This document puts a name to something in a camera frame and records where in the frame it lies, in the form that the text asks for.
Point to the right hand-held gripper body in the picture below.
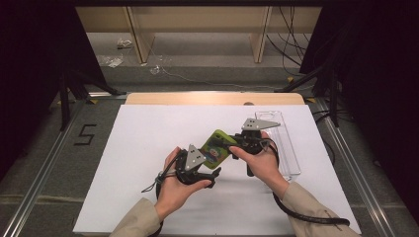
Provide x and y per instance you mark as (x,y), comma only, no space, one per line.
(255,141)

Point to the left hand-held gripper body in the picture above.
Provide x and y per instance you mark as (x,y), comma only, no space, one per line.
(194,158)

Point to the clear ridged plastic tray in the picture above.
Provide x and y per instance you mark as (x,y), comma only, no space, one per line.
(290,154)

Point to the person's right hand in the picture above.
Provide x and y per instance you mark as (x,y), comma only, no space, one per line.
(263,168)

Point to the person's left hand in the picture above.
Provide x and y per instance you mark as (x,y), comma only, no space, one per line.
(174,194)

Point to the white table sheet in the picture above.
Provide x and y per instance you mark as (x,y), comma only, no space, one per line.
(148,131)

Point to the black metal stand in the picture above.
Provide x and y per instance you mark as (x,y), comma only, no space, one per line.
(333,98)
(64,98)

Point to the crumpled clear plastic scrap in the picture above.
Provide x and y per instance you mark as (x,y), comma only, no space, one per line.
(154,69)
(123,43)
(112,61)

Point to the beige wooden shelf unit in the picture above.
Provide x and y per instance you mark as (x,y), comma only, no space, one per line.
(197,19)

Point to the black curtain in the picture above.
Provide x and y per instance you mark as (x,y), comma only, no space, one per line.
(378,65)
(33,49)

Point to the aluminium floor rail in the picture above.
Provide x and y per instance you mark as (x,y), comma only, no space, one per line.
(36,191)
(362,184)

